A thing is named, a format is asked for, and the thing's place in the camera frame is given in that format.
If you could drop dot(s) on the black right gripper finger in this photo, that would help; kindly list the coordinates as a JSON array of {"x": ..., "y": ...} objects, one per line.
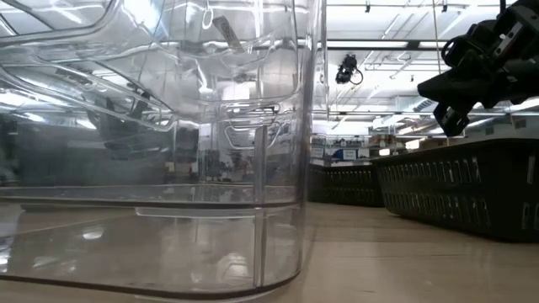
[
  {"x": 459, "y": 90},
  {"x": 473, "y": 67}
]

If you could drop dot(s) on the black perforated basket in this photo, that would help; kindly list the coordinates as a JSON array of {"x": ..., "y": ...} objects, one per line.
[
  {"x": 349, "y": 185},
  {"x": 442, "y": 189}
]

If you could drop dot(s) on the clear plastic bin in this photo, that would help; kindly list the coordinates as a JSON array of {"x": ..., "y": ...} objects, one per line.
[
  {"x": 189, "y": 63},
  {"x": 168, "y": 252}
]

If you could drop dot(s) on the smoke gray plastic bin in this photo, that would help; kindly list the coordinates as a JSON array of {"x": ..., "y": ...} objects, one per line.
[{"x": 63, "y": 160}]

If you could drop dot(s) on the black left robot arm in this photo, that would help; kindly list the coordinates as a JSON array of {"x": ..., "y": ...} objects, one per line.
[{"x": 122, "y": 134}]

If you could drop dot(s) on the blue and white sign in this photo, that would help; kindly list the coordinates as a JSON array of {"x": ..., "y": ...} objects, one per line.
[{"x": 347, "y": 154}]

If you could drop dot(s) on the black overhead camera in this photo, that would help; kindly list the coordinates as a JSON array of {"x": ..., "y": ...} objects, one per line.
[{"x": 346, "y": 69}]

